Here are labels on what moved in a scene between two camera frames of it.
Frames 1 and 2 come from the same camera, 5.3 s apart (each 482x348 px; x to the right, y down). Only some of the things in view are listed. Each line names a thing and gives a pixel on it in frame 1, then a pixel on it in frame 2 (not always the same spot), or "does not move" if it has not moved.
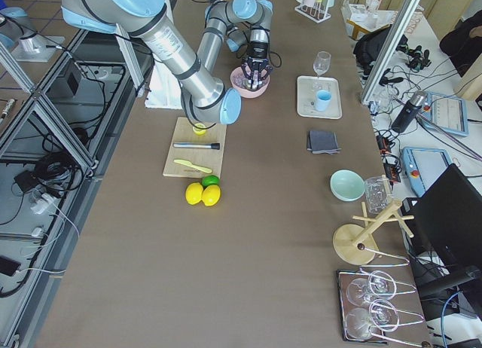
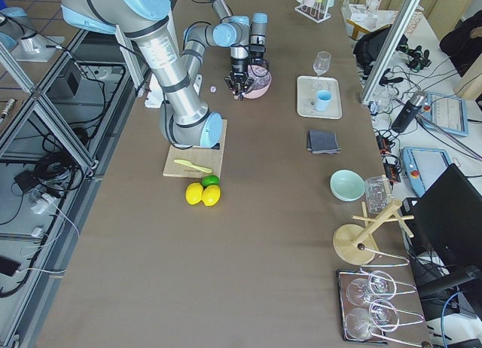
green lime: (209, 180) does not move
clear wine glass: (321, 63) does not move
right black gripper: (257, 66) -> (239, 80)
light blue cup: (323, 100) does not move
